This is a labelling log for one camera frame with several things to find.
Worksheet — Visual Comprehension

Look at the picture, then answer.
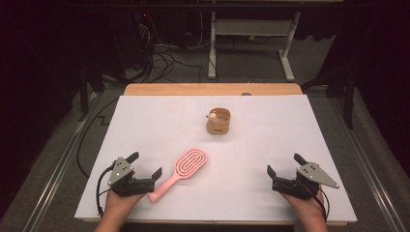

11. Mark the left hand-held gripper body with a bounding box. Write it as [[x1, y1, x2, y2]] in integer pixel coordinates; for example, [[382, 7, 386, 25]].
[[107, 157, 157, 197]]

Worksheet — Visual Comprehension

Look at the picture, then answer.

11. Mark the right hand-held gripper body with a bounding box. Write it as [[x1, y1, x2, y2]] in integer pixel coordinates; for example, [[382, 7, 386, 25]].
[[271, 161, 340, 200]]

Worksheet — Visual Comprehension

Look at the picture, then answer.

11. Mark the pink hairbrush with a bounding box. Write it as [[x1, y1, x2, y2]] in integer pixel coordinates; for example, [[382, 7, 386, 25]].
[[147, 148, 208, 203]]

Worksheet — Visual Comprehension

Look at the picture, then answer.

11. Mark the person's left hand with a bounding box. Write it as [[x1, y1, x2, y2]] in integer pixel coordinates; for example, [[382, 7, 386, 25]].
[[103, 189, 146, 216]]

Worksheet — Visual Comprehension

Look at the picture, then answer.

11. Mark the person's right hand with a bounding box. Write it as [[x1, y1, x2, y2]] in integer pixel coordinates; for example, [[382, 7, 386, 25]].
[[280, 188, 327, 224]]

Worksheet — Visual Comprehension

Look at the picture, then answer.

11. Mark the white paper sheet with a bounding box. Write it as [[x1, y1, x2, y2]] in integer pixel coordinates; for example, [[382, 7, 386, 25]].
[[74, 94, 358, 223]]

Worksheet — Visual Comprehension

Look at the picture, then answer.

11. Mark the black metal stand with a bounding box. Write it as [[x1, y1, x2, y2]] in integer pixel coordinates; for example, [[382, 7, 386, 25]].
[[301, 61, 356, 131], [78, 63, 108, 123]]

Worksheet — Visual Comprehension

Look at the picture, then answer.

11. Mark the wooden table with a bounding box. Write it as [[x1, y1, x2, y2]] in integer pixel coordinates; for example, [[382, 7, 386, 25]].
[[81, 82, 349, 227]]

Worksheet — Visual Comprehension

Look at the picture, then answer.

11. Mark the dark device with red light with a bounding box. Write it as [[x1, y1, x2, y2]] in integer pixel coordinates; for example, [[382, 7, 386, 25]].
[[107, 11, 153, 71]]

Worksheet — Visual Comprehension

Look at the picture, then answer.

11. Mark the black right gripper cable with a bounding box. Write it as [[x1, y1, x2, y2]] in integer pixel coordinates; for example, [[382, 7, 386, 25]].
[[301, 180, 331, 223]]

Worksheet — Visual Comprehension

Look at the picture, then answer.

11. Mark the long black floor cable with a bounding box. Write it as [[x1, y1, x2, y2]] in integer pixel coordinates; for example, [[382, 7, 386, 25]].
[[75, 98, 120, 179]]

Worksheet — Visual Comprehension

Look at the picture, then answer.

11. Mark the metal floor rail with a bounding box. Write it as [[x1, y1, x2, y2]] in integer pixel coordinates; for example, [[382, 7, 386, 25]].
[[328, 96, 408, 232], [22, 92, 99, 232]]

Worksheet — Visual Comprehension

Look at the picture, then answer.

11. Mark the tangle of black floor cables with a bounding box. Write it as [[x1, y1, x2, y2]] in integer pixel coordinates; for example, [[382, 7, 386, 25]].
[[129, 18, 207, 84]]

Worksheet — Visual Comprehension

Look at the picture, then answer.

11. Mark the white metal desk frame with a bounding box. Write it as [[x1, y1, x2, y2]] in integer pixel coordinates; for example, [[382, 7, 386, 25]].
[[207, 11, 302, 82]]

